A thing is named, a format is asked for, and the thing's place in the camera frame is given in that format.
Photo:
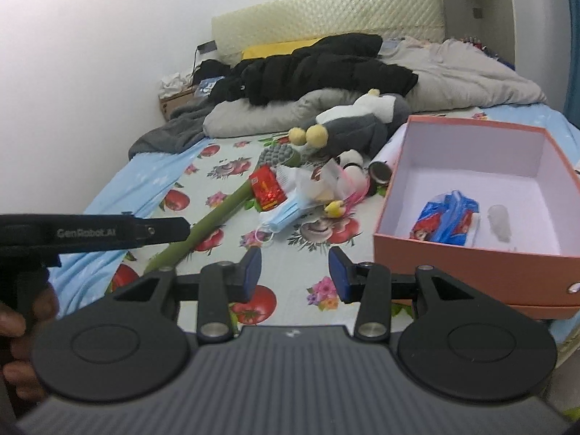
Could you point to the dark grey blanket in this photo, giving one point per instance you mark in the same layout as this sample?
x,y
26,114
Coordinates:
x,y
172,131

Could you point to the fruit printed bed sheet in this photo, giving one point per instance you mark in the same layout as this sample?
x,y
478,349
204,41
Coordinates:
x,y
294,258

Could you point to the small brown cardboard box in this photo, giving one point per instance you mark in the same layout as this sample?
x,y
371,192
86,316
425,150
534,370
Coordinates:
x,y
174,103

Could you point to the blue face mask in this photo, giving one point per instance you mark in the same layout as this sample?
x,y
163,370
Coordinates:
x,y
283,218

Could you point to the black jacket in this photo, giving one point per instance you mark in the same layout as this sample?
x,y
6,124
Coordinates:
x,y
317,72

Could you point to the small yellow toy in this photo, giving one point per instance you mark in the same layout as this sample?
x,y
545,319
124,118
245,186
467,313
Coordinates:
x,y
335,208

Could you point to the person's left hand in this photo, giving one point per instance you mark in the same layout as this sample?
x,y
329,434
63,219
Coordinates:
x,y
20,358

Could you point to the clear plastic wrapper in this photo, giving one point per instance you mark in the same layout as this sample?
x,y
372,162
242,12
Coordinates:
x,y
499,223

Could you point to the cream padded headboard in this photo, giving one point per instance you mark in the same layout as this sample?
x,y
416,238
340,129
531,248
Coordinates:
x,y
326,13

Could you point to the light grey duvet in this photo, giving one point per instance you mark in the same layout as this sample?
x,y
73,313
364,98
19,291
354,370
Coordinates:
x,y
453,79

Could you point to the orange cardboard box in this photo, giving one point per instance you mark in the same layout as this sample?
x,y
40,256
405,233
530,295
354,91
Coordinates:
x,y
475,263

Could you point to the black cloth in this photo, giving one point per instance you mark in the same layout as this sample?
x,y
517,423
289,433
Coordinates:
x,y
212,69

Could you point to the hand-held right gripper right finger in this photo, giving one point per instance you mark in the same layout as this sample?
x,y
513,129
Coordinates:
x,y
337,276

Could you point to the blue plastic packet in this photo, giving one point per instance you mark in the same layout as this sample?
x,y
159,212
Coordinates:
x,y
207,87

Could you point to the blue curtain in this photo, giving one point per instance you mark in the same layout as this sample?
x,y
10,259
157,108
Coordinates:
x,y
572,45

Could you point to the yellow pillow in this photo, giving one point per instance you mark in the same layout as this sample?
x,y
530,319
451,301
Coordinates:
x,y
272,50

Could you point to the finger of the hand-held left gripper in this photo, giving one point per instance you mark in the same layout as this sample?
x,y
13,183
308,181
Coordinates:
x,y
163,231

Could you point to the black wall charger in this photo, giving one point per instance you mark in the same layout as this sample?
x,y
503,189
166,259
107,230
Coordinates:
x,y
206,47

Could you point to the clear plastic bag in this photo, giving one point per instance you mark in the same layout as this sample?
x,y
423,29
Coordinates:
x,y
319,181

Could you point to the small black white plush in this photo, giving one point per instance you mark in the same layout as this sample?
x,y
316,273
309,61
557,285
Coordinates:
x,y
352,161

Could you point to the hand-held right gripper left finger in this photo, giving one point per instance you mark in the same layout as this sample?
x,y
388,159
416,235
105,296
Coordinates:
x,y
253,274

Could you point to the white paper roll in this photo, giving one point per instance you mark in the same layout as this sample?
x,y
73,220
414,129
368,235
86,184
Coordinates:
x,y
386,156

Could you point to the grey plush toy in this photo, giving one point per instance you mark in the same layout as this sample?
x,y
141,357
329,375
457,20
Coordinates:
x,y
358,131

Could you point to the blue red snack packet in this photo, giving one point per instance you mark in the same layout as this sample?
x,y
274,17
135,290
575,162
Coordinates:
x,y
446,217

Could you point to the crumpled white tissue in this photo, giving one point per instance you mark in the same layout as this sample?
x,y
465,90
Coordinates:
x,y
176,80

